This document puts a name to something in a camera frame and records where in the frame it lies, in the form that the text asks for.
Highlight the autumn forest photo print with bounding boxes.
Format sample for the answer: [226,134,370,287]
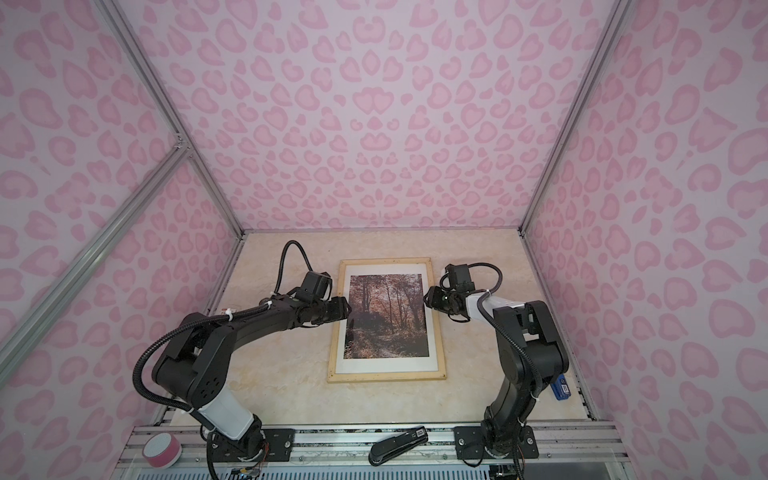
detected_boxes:
[343,273,430,360]

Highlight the white mat board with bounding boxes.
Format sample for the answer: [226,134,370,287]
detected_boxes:
[334,262,439,374]

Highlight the light wooden picture frame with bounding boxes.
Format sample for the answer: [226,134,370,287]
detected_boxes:
[326,257,448,384]

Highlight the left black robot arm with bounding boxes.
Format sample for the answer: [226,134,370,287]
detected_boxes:
[134,271,351,460]

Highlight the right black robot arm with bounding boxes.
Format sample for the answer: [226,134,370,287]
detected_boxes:
[424,262,570,467]

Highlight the blue stapler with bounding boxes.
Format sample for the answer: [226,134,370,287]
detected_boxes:
[550,374,572,401]

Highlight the black stapler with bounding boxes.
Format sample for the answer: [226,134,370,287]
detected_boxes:
[368,426,429,467]

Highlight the pink white tape roll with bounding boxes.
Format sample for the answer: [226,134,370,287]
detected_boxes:
[142,433,182,469]

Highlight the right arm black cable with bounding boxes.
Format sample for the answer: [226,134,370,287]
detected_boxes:
[467,261,545,397]

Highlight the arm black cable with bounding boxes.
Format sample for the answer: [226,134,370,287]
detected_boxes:
[131,239,319,415]
[467,261,545,397]

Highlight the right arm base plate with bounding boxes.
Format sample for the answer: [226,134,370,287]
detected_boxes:
[453,425,540,461]

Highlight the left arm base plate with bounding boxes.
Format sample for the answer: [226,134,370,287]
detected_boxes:
[206,427,295,463]

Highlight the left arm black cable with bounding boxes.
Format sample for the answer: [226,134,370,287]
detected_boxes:
[131,239,319,415]

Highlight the aluminium mounting rail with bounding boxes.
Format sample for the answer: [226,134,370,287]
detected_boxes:
[111,420,635,479]

